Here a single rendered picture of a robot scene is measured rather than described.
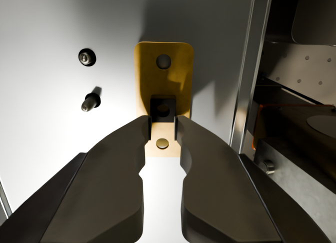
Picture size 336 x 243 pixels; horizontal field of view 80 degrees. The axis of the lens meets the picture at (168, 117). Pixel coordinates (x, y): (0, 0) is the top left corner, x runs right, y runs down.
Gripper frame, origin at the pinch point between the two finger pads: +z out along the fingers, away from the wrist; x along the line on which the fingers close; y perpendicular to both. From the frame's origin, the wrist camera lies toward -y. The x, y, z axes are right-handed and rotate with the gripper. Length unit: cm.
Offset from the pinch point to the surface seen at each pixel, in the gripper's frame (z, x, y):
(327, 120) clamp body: 5.3, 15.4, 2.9
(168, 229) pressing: 1.2, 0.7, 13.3
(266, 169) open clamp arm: 1.3, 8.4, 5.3
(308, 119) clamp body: 5.4, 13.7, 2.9
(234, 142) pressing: 2.5, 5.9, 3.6
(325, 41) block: 5.0, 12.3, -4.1
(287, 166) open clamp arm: 0.4, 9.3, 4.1
